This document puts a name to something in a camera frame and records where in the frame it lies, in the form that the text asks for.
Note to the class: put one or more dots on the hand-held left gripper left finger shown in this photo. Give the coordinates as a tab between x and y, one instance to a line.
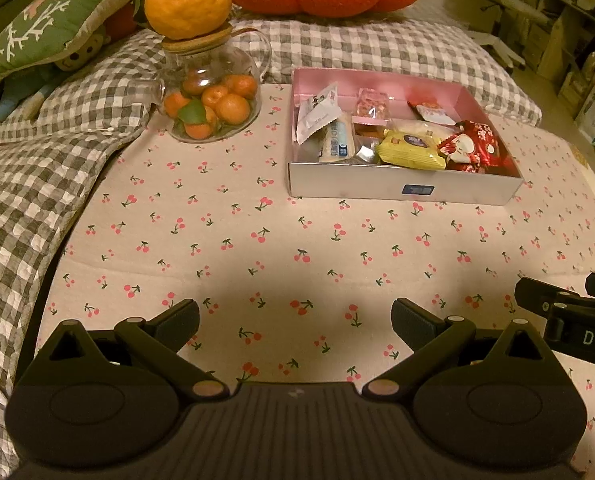
178	321

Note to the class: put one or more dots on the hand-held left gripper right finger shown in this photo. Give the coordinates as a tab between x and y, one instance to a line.
412	321

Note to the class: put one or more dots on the pink and silver box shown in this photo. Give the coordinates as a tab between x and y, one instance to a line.
357	185

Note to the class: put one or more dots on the red candy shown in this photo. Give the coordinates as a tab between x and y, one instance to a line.
457	152
482	140

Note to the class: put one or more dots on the yellow snack packet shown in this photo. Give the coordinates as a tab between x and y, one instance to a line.
412	152

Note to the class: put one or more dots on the amber clear snack packet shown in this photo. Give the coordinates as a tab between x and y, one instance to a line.
367	152

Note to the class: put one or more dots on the long white sandwich packet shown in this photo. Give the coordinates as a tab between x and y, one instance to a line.
422	129

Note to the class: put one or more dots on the white and blue bread packet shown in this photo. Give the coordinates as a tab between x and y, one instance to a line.
337	140

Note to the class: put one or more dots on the clear cracker packet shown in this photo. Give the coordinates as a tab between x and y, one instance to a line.
367	130

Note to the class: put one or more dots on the white and red cookie packet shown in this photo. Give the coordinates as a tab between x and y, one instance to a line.
432	111

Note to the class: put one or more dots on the pink cookie packet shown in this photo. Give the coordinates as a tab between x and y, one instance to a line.
372	107

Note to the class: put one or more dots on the white packet with black print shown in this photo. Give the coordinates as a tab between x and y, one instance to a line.
315	115

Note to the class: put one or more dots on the cherry print sheet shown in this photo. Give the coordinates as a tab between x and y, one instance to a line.
202	240

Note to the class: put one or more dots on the grey checkered quilt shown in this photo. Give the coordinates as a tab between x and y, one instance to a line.
32	185

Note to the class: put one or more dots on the pile of small tangerines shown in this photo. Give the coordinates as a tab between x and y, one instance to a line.
232	107

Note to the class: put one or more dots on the stack of cardboard boxes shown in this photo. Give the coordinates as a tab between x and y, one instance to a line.
567	45

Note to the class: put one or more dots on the glass jar of kumquats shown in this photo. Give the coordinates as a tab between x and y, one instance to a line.
202	62

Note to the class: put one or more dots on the grey checkered pillow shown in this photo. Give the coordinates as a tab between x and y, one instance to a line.
402	42

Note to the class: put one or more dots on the bamboo teapot lid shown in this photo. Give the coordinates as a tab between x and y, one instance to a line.
197	42

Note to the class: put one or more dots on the plush toy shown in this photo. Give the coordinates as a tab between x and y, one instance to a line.
82	55

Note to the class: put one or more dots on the office chair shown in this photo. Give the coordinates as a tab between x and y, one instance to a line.
502	0

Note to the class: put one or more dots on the small red plush cushion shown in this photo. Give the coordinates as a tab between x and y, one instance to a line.
125	20

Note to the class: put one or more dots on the green embroidered pillow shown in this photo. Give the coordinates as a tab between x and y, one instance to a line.
42	25

